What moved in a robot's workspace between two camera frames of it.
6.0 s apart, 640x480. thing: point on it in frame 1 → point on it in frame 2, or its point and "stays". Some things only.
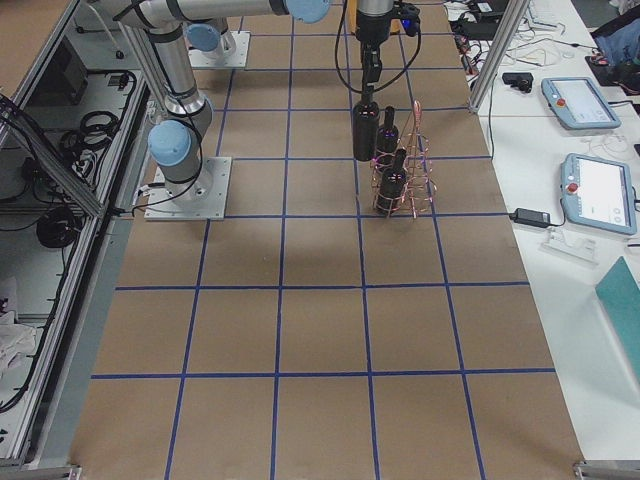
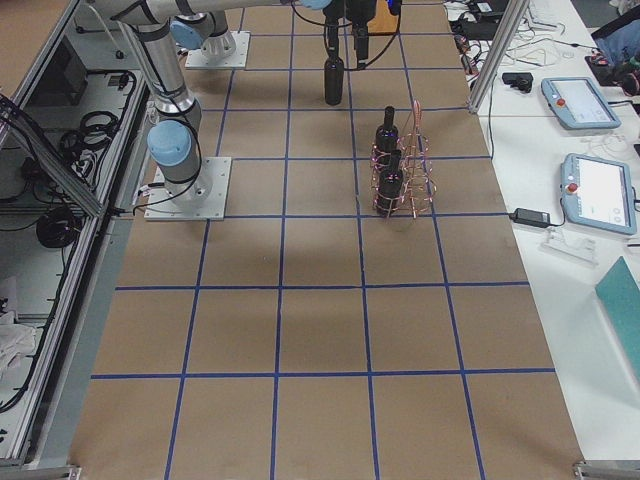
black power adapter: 531,217 stays
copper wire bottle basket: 402,176 stays
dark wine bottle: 388,134 stays
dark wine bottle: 366,124 → 334,77
